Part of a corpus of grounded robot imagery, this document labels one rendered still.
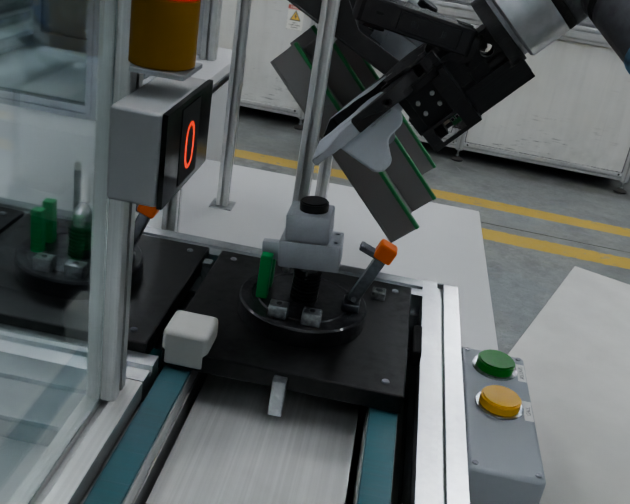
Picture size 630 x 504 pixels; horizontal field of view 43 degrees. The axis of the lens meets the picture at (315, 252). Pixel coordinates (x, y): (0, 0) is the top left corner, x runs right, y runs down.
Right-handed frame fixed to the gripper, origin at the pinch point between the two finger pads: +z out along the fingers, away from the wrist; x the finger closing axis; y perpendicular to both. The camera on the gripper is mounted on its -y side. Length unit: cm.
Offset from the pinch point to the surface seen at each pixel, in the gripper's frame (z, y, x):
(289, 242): 9.1, 6.2, -2.2
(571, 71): -29, 113, 399
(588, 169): -5, 167, 396
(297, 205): 6.8, 4.1, 0.5
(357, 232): 20, 24, 52
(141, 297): 25.7, 1.2, -3.5
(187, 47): -2.1, -13.9, -20.2
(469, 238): 7, 39, 59
